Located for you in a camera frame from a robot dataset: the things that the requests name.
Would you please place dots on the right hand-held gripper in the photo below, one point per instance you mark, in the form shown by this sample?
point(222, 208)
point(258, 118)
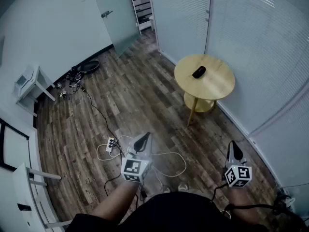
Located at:
point(239, 175)

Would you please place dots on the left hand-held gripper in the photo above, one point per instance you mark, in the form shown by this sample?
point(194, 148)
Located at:
point(131, 167)

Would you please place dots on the small black object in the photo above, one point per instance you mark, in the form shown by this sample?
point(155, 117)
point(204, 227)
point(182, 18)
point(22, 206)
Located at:
point(199, 72)

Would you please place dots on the person's right forearm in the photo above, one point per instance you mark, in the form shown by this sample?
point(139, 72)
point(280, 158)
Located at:
point(237, 196)

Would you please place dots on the person's left forearm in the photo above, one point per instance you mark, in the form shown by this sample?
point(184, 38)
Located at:
point(113, 199)

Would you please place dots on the white power strip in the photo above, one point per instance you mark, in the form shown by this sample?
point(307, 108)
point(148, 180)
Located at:
point(109, 144)

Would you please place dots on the person's shoe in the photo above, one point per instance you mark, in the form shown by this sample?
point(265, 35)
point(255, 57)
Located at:
point(183, 187)
point(166, 190)

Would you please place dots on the round wooden side table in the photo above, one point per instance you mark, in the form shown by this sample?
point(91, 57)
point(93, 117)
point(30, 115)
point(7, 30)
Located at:
point(212, 86)

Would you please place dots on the person's black shirt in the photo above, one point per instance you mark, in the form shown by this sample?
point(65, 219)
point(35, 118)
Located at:
point(181, 214)

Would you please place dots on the black oval floor device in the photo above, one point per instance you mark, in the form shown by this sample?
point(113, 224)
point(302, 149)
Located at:
point(89, 66)

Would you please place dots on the white window blind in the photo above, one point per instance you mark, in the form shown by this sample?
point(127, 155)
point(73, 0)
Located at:
point(260, 52)
point(181, 20)

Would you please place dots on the small white side table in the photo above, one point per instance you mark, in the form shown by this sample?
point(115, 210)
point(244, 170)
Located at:
point(36, 88)

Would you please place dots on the frosted glass door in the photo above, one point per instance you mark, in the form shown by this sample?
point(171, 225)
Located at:
point(118, 20)

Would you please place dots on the white long-legged table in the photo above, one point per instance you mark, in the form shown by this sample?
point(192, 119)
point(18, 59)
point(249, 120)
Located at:
point(24, 192)

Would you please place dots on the black framed white board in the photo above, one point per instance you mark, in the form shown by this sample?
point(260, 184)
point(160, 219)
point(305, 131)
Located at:
point(13, 149)

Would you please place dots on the small black flat device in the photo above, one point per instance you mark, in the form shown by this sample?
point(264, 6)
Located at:
point(24, 207)

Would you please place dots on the white box device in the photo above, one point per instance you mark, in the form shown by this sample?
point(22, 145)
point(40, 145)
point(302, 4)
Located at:
point(23, 80)

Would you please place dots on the white shelf unit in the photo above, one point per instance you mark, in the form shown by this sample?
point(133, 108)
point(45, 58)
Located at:
point(142, 6)

